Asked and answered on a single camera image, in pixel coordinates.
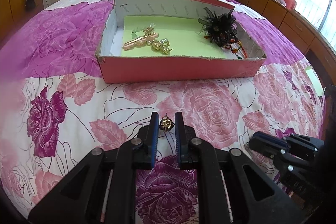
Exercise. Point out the green paper piece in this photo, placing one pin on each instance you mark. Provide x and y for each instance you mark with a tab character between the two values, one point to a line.
315	81

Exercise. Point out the pink hair clip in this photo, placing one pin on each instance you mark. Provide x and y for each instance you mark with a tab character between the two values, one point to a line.
136	43

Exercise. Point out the green paper sheet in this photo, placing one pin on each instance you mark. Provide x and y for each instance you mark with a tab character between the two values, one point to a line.
181	37

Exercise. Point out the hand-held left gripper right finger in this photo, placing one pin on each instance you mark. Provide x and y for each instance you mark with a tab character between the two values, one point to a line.
179	140

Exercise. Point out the orange wooden dresser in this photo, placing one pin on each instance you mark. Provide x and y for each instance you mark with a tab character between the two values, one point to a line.
283	14

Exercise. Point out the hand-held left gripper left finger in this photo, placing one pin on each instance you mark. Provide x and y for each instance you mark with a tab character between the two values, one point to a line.
154	140

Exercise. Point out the gold pearl earring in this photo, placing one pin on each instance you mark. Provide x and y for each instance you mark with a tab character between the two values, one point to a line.
156	46
166	44

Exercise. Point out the pink floral bedspread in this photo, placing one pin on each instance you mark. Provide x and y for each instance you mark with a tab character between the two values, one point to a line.
65	37

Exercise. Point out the black feather hair claw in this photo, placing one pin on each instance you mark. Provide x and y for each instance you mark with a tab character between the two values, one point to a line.
219	28

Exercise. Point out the dark hanging bag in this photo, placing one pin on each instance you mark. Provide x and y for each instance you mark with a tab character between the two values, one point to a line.
30	3

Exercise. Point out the red cardboard box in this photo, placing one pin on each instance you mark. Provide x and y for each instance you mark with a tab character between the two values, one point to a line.
170	70

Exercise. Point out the gold flower earring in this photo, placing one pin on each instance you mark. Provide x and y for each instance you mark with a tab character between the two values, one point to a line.
166	124

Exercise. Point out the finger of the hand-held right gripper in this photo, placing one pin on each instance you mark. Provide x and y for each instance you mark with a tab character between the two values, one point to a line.
265	149
270	138

